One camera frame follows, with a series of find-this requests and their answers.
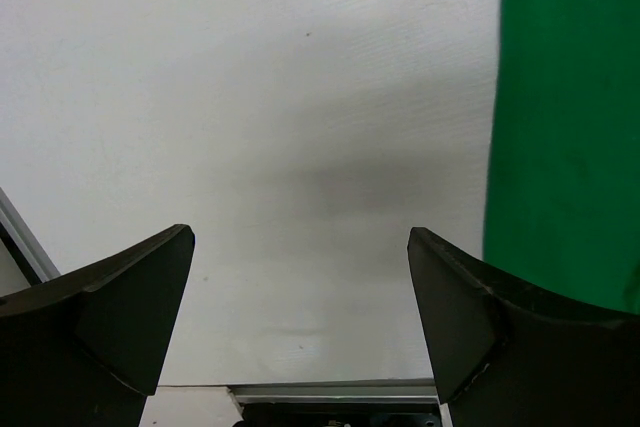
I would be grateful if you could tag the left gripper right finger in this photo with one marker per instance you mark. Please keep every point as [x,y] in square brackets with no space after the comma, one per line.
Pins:
[505,352]

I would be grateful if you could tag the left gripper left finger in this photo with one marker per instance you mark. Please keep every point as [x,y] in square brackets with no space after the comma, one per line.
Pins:
[88,348]

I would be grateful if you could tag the green t shirt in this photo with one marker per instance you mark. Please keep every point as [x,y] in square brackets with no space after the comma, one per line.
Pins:
[562,206]

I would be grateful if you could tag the aluminium frame rail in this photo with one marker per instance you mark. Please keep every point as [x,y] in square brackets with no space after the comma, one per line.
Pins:
[31,265]

